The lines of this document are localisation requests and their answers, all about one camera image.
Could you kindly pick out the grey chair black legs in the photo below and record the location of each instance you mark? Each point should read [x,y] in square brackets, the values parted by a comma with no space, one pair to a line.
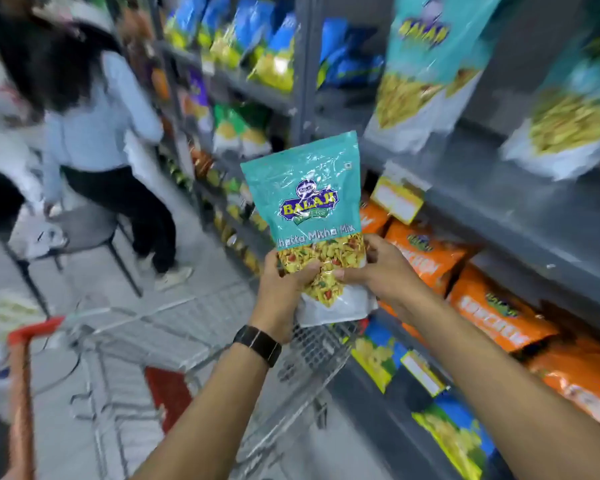
[87,227]

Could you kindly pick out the person's right hand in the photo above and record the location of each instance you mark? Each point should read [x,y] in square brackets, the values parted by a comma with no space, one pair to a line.
[390,274]

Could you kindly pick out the row of blue yellow packets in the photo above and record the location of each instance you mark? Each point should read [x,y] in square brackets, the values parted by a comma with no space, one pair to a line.
[260,34]

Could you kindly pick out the large teal snack packet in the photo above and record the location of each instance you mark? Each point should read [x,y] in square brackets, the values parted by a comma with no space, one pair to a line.
[570,119]
[425,59]

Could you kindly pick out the purple snack packet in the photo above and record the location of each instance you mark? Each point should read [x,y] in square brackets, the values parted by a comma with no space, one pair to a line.
[199,99]

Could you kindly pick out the yellow price tag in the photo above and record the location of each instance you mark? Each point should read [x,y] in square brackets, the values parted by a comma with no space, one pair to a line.
[422,372]
[397,199]

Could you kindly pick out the green white snack packet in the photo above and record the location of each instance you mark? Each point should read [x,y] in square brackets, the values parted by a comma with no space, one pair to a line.
[255,137]
[225,129]

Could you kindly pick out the person's right forearm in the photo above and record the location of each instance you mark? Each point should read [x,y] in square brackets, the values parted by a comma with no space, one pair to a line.
[505,394]

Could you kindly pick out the orange snack packet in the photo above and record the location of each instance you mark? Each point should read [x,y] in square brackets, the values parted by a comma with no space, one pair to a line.
[425,259]
[500,309]
[372,219]
[580,379]

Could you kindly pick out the person's left hand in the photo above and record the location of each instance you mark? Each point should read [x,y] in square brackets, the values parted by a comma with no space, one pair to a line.
[275,299]

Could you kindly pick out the person's right thumb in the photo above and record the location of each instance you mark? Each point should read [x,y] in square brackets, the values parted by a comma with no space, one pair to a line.
[352,275]

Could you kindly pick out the person's left forearm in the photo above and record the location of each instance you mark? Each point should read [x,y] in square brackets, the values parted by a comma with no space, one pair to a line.
[210,419]

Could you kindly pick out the grey metal shelf rack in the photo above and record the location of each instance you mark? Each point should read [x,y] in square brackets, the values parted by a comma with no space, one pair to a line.
[505,204]

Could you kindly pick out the person's left thumb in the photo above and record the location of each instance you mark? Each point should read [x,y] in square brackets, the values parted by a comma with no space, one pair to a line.
[302,273]

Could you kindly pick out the teal snack mix packet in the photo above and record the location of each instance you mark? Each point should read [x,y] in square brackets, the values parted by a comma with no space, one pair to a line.
[307,194]

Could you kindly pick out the black wristwatch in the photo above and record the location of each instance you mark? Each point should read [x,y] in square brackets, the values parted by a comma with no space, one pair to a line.
[257,343]

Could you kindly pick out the row of small assorted packets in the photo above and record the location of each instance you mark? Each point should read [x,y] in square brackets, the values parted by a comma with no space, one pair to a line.
[230,204]

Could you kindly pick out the blue yellow chips packet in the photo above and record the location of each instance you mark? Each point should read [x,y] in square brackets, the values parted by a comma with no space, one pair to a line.
[377,352]
[455,434]

